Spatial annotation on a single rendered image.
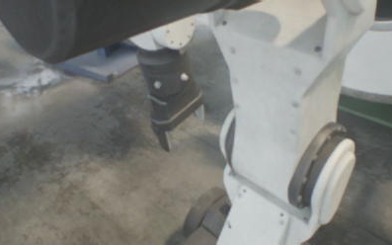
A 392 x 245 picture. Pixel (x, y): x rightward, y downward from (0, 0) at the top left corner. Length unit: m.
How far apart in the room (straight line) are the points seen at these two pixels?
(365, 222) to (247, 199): 0.78
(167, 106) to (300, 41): 0.30
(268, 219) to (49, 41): 0.48
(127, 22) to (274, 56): 0.22
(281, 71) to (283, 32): 0.04
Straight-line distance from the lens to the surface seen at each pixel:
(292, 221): 0.57
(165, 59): 0.52
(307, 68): 0.35
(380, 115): 1.85
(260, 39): 0.37
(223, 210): 0.96
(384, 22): 1.47
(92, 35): 0.16
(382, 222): 1.34
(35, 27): 0.18
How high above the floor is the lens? 0.96
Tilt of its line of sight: 36 degrees down
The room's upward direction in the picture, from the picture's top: 2 degrees counter-clockwise
